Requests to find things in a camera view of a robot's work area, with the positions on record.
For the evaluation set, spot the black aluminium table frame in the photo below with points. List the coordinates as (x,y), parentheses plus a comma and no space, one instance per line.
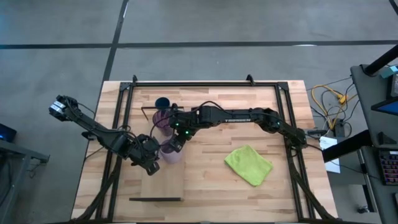
(217,84)

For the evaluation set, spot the dark grey desk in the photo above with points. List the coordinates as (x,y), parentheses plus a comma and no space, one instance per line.
(367,102)

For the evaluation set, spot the tall dark purple cup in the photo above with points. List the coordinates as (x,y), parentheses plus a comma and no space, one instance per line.
(161,123)

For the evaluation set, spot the dark blue cup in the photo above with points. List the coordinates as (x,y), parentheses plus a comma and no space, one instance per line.
(162,102)

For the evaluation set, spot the black desk support beam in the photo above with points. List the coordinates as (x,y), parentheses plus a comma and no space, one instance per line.
(345,147)

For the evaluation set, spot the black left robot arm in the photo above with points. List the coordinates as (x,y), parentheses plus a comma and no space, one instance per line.
(93,129)

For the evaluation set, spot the black power strip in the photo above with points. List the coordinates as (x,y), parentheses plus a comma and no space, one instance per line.
(339,128)

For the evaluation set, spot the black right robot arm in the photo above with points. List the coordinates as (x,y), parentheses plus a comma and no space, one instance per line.
(242,116)

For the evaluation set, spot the teal box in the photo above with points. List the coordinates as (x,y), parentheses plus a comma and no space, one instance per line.
(389,71)

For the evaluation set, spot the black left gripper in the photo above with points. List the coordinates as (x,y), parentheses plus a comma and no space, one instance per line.
(144,149)

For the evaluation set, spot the grey metal cart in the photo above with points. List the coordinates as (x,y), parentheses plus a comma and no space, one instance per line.
(18,155)

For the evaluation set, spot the wooden shelf with black frame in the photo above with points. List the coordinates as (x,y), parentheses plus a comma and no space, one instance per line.
(164,182)

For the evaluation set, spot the blue screen tablet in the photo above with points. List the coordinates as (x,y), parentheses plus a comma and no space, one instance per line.
(387,108)

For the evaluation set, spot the keyboard with coloured keys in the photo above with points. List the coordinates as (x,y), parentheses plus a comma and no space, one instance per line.
(390,168)

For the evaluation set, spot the white paper sheet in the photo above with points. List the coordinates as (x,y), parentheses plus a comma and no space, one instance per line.
(331,155)

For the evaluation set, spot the black device with blue light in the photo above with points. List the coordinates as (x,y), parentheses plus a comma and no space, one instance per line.
(6,133)

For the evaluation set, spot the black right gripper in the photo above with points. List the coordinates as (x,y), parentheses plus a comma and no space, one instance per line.
(186,123)

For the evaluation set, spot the black slanted pole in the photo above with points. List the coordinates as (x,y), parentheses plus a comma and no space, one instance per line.
(382,60)

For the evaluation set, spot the lime green cloth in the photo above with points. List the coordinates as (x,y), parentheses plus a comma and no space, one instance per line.
(248,165)

